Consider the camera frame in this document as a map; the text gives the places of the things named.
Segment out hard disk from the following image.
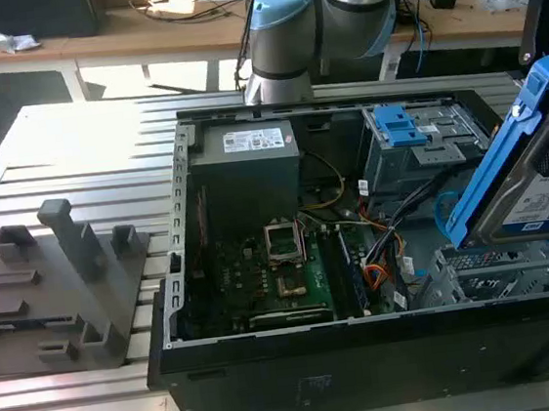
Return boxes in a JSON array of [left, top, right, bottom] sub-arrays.
[[427, 44, 549, 253]]

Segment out metal disk bay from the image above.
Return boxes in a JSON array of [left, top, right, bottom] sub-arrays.
[[420, 233, 549, 309]]

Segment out RAM stick in slot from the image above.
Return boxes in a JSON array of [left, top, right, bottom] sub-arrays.
[[335, 227, 371, 316]]

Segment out empty black RAM slot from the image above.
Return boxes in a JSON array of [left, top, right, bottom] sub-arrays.
[[316, 226, 351, 322]]

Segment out metal drive cage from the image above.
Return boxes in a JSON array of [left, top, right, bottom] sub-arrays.
[[356, 93, 498, 210]]

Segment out blue drive carrier latch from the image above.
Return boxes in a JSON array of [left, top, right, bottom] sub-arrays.
[[370, 101, 430, 150]]

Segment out metal socket cover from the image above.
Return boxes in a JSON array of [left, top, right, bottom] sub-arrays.
[[262, 219, 308, 268]]

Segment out CPU socket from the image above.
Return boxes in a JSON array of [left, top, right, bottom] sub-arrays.
[[274, 271, 310, 301]]

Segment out grey power supply unit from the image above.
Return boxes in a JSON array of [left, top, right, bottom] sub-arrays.
[[182, 116, 308, 234]]

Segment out black graphics card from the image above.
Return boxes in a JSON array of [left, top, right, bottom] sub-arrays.
[[246, 305, 338, 333]]

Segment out black open PC case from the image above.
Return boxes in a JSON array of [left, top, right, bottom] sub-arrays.
[[119, 70, 549, 411]]

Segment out green motherboard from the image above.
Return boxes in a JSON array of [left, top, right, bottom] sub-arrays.
[[184, 213, 390, 337]]

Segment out wooden desk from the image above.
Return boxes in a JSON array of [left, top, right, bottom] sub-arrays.
[[0, 0, 534, 112]]

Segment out grey parts rack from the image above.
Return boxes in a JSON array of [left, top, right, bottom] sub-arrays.
[[0, 188, 165, 381]]

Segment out large black box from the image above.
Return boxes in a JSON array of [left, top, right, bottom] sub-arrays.
[[0, 0, 104, 48]]

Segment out crumpled white paper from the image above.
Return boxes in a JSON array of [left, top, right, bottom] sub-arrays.
[[0, 21, 42, 55]]

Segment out blue background cable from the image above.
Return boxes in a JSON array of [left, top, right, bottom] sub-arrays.
[[409, 15, 438, 75]]

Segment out blue disk wire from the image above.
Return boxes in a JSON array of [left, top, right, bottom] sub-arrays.
[[432, 189, 462, 241]]

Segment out black disk wire bundle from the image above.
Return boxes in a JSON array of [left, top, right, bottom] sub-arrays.
[[355, 164, 487, 268]]

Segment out yellow wire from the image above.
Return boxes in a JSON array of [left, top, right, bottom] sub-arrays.
[[295, 146, 349, 213]]

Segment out orange wire bundle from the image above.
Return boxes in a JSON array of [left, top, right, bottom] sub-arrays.
[[357, 228, 408, 298]]

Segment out red wire bundle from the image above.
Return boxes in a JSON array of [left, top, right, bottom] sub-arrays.
[[192, 186, 213, 248]]

